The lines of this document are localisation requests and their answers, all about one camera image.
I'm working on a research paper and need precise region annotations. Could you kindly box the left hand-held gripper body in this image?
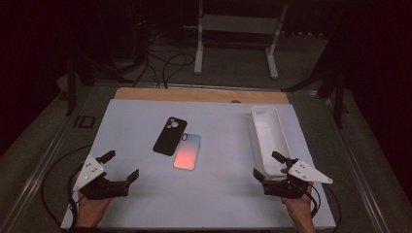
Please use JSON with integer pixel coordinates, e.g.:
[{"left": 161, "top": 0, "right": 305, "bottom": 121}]
[{"left": 72, "top": 154, "right": 131, "bottom": 201}]

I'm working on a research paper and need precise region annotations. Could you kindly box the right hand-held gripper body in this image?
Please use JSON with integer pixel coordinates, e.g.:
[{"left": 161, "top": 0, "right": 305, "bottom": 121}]
[{"left": 262, "top": 158, "right": 334, "bottom": 200}]

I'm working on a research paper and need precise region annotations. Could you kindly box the white plastic bin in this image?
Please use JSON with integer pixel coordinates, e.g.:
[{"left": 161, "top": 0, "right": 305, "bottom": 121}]
[{"left": 248, "top": 105, "right": 292, "bottom": 182}]

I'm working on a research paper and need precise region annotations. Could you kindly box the black phone case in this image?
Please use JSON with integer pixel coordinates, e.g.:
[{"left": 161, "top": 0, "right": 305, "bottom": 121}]
[{"left": 153, "top": 116, "right": 189, "bottom": 157}]

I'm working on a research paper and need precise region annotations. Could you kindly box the pink and blue phone case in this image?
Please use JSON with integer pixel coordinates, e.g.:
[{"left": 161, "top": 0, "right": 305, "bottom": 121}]
[{"left": 173, "top": 133, "right": 202, "bottom": 171}]

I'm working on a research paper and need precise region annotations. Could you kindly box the person's left hand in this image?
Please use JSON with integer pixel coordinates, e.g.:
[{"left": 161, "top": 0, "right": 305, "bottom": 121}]
[{"left": 77, "top": 190, "right": 113, "bottom": 228}]

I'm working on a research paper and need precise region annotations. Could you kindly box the person's right hand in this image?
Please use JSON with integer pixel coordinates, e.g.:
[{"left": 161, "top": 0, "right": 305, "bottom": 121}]
[{"left": 281, "top": 183, "right": 317, "bottom": 225}]

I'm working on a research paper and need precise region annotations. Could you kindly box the white table mat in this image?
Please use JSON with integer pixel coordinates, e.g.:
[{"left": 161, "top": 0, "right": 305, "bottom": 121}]
[{"left": 60, "top": 98, "right": 336, "bottom": 230}]

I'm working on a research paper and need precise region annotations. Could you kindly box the black stand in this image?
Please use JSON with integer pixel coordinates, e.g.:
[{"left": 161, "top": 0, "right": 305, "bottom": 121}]
[
  {"left": 65, "top": 57, "right": 134, "bottom": 117},
  {"left": 281, "top": 62, "right": 350, "bottom": 129}
]

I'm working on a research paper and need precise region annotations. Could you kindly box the white metal stand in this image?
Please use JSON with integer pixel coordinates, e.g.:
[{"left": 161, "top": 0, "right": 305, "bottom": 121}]
[{"left": 193, "top": 0, "right": 290, "bottom": 81}]

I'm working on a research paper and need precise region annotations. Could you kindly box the black rectangular floor frame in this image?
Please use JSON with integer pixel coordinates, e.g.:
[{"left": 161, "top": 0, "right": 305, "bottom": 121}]
[{"left": 73, "top": 115, "right": 96, "bottom": 129}]

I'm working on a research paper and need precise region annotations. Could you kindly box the left hand-held gripper cable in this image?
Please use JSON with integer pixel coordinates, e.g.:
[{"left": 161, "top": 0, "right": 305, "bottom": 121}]
[{"left": 40, "top": 144, "right": 93, "bottom": 233}]

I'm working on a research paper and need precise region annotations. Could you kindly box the black floor cable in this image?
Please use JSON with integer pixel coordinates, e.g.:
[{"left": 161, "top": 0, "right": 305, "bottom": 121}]
[
  {"left": 160, "top": 52, "right": 196, "bottom": 89},
  {"left": 131, "top": 32, "right": 163, "bottom": 89}
]

